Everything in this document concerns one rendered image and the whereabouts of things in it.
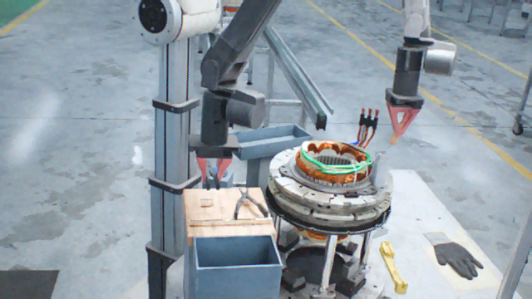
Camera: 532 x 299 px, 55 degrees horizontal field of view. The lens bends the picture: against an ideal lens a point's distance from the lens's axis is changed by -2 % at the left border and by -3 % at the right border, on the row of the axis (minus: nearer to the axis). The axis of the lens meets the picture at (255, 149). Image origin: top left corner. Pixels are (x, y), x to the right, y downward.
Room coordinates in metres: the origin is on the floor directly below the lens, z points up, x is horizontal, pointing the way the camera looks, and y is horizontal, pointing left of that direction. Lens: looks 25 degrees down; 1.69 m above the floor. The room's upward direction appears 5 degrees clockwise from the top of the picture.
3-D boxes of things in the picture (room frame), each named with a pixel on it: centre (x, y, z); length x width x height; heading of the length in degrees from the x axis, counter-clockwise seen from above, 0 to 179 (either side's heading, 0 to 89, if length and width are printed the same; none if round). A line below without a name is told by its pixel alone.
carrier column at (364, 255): (1.19, -0.33, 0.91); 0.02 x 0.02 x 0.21
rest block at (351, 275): (1.10, -0.29, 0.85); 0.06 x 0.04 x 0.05; 142
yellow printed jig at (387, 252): (1.21, -0.42, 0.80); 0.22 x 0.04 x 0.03; 3
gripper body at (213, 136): (0.98, 0.09, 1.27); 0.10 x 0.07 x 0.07; 102
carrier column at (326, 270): (1.05, -0.20, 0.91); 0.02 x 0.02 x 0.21
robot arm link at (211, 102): (0.98, 0.08, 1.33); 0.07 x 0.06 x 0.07; 62
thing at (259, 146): (1.46, -0.04, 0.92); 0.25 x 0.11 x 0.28; 120
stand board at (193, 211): (1.01, 0.05, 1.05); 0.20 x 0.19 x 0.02; 12
